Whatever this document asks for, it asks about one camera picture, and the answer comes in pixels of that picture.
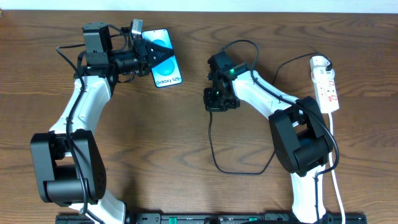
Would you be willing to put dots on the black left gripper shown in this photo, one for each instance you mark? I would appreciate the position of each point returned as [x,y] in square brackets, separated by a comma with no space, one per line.
[143,56]

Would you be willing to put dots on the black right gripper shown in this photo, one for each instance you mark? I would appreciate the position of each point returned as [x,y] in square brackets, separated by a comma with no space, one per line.
[212,101]

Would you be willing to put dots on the blue Galaxy smartphone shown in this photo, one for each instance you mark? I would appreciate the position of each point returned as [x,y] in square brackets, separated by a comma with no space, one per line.
[166,73]

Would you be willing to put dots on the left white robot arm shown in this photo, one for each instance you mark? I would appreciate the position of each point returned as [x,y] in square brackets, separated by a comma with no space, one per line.
[68,166]

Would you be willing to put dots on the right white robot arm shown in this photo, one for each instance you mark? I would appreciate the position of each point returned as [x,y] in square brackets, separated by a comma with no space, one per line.
[301,139]

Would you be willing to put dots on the white USB charger adapter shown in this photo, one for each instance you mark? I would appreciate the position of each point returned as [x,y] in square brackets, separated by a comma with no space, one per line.
[321,69]

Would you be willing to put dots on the white power strip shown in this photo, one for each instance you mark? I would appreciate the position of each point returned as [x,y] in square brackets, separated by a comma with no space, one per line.
[326,96]

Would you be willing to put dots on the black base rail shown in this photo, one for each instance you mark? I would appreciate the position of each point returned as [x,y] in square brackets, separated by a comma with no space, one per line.
[156,218]

